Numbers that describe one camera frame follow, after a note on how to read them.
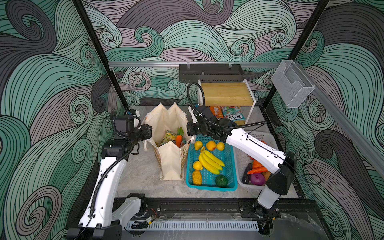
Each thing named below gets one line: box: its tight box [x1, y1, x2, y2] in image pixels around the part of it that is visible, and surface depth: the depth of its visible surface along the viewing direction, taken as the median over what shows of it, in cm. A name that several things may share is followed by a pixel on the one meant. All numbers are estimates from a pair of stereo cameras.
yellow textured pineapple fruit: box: [192, 169, 203, 186], surface depth 81 cm
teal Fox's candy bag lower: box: [221, 105, 246, 122], surface depth 94 cm
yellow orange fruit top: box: [206, 140, 217, 152], surface depth 94 cm
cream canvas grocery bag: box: [144, 102, 195, 181], surface depth 81 cm
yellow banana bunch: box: [198, 146, 225, 175], surface depth 88 cm
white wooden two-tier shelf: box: [198, 79, 256, 125], surface depth 85 cm
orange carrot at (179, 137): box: [175, 126, 184, 148], surface depth 91 cm
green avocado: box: [215, 174, 228, 188], surface depth 80 cm
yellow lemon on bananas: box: [193, 160, 203, 170], surface depth 86 cm
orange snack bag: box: [209, 106, 224, 121], surface depth 94 cm
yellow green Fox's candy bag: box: [155, 130, 177, 148], surface depth 94 cm
